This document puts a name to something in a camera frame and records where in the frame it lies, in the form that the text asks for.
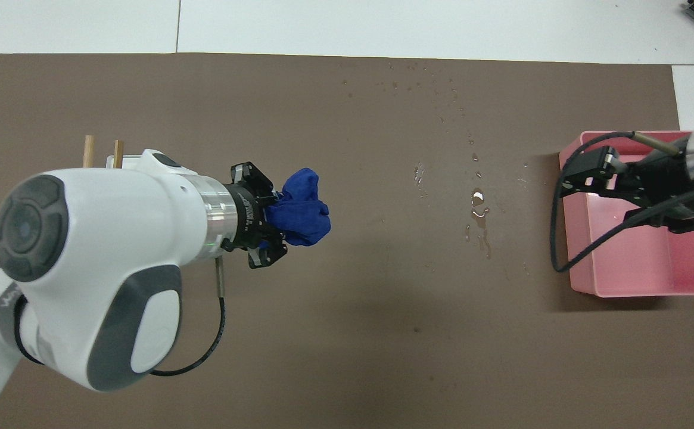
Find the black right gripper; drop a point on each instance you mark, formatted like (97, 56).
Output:
(656, 182)

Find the wooden rack rod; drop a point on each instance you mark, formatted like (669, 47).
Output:
(118, 154)
(89, 152)

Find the pink plastic bin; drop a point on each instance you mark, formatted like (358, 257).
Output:
(626, 262)

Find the white rack tray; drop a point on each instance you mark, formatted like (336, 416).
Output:
(129, 161)

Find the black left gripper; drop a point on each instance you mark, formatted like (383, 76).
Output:
(251, 217)

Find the brown table mat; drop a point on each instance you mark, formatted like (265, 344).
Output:
(352, 333)

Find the blue towel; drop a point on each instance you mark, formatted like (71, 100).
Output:
(302, 211)

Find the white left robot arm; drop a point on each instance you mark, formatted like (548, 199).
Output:
(96, 268)

